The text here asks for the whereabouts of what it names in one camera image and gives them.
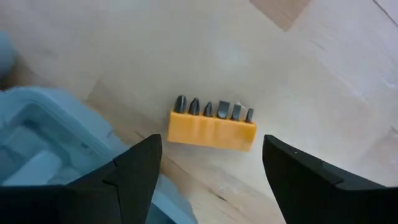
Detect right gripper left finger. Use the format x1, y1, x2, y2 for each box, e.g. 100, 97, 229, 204
0, 133, 163, 224

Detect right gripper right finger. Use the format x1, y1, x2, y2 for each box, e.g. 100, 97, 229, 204
262, 134, 398, 224

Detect grey plastic tool case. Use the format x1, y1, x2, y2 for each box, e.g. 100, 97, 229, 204
0, 30, 198, 224

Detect orange screwdriver bit holder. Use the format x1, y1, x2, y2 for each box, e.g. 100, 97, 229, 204
167, 95, 257, 152

